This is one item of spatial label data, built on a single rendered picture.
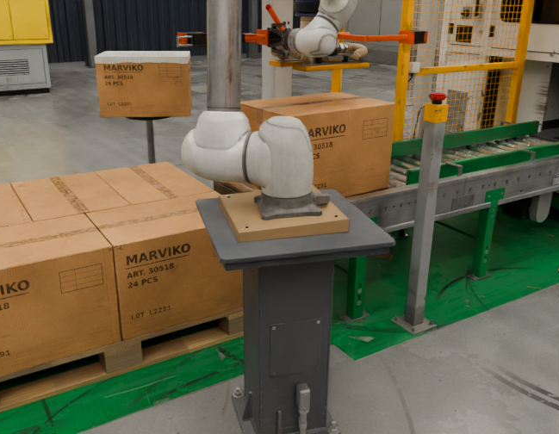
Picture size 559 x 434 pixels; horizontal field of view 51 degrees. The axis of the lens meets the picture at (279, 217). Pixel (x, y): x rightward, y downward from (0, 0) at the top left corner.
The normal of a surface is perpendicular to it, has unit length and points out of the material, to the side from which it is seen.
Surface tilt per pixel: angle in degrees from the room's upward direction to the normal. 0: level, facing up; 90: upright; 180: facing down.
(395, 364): 0
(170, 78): 90
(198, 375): 0
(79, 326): 90
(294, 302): 90
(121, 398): 0
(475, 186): 90
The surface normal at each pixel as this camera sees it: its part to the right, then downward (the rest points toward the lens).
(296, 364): 0.27, 0.34
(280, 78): 0.52, 0.30
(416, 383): 0.01, -0.94
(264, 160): -0.32, 0.25
